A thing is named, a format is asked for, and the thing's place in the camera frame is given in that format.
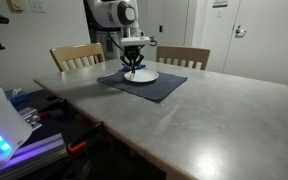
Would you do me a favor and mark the orange-tipped black clamp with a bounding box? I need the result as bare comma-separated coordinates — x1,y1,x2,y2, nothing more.
66,120,106,156

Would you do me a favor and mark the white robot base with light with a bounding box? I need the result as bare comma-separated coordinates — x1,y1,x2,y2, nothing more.
0,54,34,176

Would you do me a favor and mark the white door with black latch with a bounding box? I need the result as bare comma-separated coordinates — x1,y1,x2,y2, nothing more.
143,0,190,63

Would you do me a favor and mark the red-handled clamp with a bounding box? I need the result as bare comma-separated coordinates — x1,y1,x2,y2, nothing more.
37,98,68,119

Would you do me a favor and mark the wooden slat-back chair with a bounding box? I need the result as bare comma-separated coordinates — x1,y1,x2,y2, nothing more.
49,42,106,73
155,44,212,71

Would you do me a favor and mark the silver lever door handle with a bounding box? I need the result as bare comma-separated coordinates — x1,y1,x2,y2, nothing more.
234,24,248,38

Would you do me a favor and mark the white round plate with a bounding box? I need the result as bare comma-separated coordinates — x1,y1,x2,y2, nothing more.
123,68,160,84

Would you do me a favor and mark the beige wall thermostat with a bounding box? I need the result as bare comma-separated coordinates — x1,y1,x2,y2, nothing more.
6,0,25,13

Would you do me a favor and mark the white double light switch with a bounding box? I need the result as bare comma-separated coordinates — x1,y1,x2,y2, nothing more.
28,0,47,14

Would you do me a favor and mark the crumpled light blue cloth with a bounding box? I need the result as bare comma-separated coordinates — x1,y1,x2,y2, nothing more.
121,63,147,73

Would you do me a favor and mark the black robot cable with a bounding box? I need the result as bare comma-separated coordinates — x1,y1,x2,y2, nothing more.
148,35,158,48

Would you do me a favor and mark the aluminium extrusion rail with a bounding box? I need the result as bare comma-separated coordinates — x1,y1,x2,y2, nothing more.
0,132,69,180

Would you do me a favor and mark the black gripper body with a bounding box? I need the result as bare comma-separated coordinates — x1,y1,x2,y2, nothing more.
123,45,146,61

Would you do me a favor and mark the dark blue cloth placemat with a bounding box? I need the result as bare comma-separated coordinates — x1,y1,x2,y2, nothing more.
96,67,189,104

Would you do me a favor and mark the white door with lever handle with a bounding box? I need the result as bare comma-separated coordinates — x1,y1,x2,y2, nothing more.
222,0,288,88

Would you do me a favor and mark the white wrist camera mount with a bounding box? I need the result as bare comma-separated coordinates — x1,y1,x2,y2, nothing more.
119,36,151,48

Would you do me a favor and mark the blue box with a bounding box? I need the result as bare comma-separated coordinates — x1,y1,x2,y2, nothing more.
4,87,29,110

